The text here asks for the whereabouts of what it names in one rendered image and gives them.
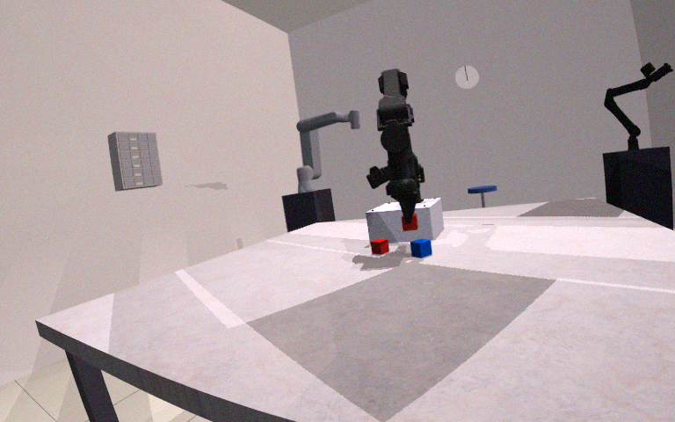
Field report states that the red cube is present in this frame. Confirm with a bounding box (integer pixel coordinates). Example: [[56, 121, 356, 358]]
[[401, 214, 418, 231], [371, 239, 389, 255]]

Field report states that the blue cube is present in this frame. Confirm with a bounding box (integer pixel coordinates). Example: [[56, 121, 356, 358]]
[[410, 238, 432, 258]]

